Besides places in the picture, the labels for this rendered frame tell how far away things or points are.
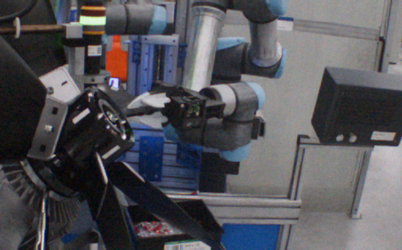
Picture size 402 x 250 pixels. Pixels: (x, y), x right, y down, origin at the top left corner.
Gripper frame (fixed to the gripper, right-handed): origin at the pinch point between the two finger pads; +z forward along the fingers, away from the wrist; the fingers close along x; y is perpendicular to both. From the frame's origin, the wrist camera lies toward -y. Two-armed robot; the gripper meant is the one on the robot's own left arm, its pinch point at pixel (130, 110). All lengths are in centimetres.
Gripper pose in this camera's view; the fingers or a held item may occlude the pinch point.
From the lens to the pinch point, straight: 88.8
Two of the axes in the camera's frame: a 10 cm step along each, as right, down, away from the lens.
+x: -1.5, 9.1, 3.9
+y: 6.4, 3.9, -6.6
